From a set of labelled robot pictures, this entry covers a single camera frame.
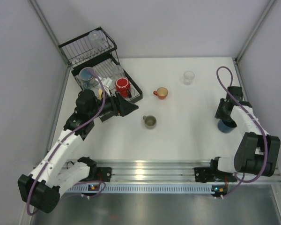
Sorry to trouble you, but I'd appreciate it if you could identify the dark blue mug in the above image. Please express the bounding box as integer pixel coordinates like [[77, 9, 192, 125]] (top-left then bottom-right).
[[217, 120, 237, 134]]

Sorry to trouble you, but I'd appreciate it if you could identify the yellow mug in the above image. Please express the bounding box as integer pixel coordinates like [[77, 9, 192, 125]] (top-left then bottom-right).
[[98, 89, 103, 99]]

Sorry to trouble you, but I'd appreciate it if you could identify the red mug black handle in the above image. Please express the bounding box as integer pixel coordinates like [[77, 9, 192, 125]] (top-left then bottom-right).
[[115, 77, 132, 98]]

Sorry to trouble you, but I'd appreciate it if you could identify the clear glass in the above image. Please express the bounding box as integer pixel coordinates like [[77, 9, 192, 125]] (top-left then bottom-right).
[[88, 30, 105, 50], [112, 65, 125, 80], [183, 71, 195, 86]]

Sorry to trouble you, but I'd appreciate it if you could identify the blue ceramic jug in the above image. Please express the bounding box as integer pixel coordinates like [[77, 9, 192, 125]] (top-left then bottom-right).
[[79, 67, 96, 89]]

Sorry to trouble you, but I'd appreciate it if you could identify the black wire dish rack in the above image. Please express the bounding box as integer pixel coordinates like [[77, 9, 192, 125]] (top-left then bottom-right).
[[58, 26, 143, 122]]

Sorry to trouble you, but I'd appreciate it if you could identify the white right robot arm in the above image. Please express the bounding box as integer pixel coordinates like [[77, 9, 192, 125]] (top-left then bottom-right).
[[194, 86, 281, 183]]

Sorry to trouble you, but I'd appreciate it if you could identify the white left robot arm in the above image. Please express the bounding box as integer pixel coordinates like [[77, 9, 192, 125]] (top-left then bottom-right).
[[17, 90, 139, 216]]

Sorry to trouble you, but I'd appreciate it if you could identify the olive green small cup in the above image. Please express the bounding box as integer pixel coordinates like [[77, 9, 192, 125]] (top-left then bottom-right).
[[143, 115, 157, 129]]

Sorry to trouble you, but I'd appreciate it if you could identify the orange small cup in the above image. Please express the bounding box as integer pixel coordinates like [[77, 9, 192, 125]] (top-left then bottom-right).
[[153, 87, 169, 99]]

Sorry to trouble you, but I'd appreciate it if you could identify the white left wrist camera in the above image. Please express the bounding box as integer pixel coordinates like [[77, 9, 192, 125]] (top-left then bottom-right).
[[101, 77, 112, 97]]

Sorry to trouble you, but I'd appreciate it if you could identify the aluminium mounting rail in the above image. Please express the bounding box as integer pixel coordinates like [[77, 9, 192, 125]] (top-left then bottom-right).
[[65, 159, 281, 183]]

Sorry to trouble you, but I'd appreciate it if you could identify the slotted cable duct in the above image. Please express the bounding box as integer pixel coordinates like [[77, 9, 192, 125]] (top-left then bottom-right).
[[67, 184, 218, 194]]

